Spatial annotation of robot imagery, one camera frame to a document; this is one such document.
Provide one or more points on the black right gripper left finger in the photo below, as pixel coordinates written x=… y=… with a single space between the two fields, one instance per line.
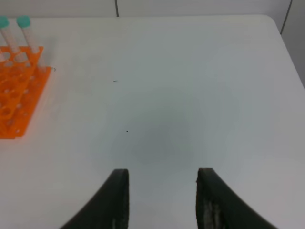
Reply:
x=109 y=208

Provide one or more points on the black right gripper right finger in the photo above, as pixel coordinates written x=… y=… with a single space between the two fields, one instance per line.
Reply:
x=218 y=207

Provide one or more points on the orange test tube rack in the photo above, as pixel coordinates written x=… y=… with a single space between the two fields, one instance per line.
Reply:
x=21 y=86

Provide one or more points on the row tube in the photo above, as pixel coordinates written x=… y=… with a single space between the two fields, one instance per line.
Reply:
x=24 y=23
x=7 y=35

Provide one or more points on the back row tube far right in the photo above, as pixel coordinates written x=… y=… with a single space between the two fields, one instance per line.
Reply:
x=24 y=23

